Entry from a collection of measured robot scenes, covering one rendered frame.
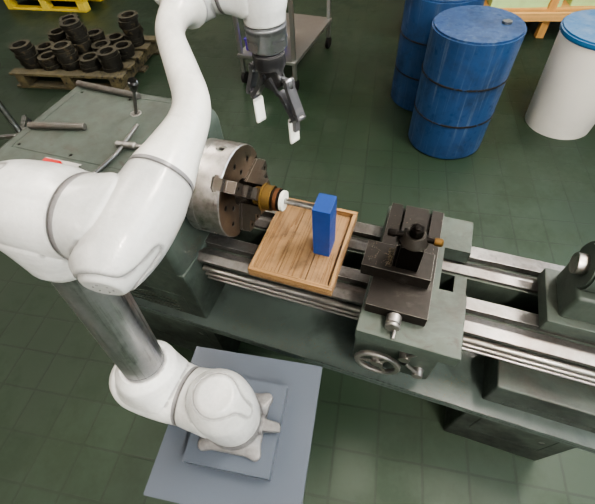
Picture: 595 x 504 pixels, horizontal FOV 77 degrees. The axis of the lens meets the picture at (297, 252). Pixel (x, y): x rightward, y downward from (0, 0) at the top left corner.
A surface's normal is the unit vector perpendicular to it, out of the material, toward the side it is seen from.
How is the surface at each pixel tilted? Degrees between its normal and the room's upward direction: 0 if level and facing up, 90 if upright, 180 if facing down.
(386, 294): 0
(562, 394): 0
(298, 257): 0
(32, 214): 43
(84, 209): 21
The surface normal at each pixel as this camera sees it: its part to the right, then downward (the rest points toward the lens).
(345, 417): -0.06, -0.60
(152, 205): 0.62, -0.12
